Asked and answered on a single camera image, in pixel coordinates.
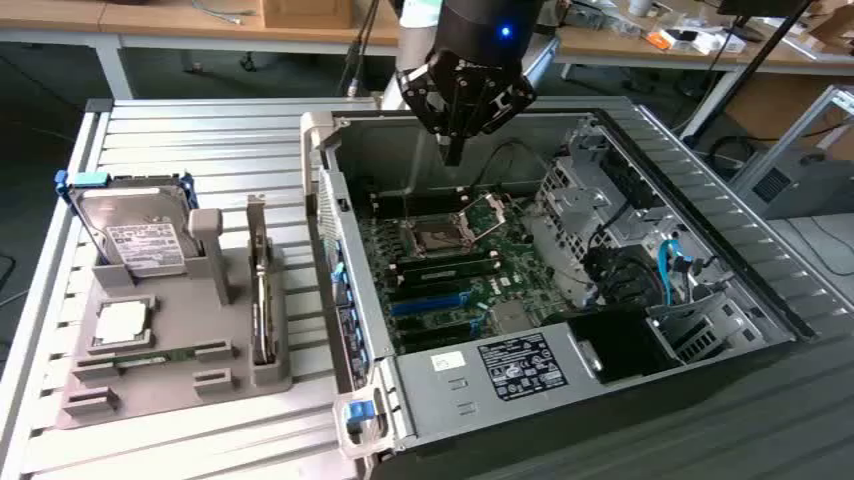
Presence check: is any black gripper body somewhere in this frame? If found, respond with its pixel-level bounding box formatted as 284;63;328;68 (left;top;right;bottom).
429;0;539;96

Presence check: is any low profile graphics card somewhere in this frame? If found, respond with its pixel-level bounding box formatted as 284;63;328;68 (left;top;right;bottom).
244;194;281;364

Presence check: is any open PC case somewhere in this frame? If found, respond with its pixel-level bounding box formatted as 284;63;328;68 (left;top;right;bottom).
297;106;820;480

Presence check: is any metal drive cage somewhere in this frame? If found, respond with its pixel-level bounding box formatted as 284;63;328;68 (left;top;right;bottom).
532;119;675;306

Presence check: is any wooden box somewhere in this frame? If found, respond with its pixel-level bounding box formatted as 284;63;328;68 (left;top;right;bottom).
259;0;355;29

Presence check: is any cluttered wooden desk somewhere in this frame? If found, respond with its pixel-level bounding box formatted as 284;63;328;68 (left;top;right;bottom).
552;19;854;136

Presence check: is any orange and black box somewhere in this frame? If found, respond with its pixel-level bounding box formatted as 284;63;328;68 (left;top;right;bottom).
646;28;699;51

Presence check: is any CPU socket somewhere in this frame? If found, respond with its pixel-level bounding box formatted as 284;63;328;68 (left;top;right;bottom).
403;219;468;256

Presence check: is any green motherboard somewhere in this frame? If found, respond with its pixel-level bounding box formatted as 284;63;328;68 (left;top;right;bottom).
356;199;581;354

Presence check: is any black tripod pole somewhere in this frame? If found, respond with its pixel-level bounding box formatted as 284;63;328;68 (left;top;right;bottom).
679;0;819;141

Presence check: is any black monitor stand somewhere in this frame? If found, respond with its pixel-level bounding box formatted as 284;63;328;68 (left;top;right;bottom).
716;0;766;42

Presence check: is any blue expansion slot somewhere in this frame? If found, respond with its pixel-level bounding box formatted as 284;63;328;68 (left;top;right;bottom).
389;294;468;316

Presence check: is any grey chipset heatsink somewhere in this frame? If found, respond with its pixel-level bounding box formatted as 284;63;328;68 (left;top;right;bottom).
489;302;535;331

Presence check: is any grey metal cabinet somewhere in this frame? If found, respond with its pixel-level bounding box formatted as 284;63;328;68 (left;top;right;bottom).
730;84;854;221

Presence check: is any hard disk with blue caddy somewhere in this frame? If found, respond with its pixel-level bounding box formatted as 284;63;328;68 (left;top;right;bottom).
53;169;205;279

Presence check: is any metal disk bay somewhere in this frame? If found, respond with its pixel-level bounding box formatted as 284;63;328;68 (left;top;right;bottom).
644;292;752;366

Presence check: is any grey parts rack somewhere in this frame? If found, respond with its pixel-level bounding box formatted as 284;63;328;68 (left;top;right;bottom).
52;208;295;431

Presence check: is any grey power supply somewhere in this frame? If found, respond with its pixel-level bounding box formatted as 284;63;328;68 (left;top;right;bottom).
392;319;605;437

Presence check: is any silver CPU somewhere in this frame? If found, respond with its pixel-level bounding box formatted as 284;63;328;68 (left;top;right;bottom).
92;302;152;346

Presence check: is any green RAM stick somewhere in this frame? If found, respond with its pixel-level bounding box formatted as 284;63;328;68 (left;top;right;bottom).
82;349;201;369

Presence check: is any black looped wire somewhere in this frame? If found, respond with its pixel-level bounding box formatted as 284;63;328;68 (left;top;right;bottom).
479;139;545;194

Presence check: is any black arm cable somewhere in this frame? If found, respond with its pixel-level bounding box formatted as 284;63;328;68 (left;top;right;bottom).
337;0;383;97

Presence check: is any grey cable on desk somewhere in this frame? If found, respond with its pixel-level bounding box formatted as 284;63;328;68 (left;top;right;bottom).
189;0;259;26

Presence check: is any blue wire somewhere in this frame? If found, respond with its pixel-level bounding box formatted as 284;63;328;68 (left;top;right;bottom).
656;239;695;306

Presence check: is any wooden desk with grey frame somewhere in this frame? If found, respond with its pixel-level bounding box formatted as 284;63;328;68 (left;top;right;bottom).
0;0;401;99

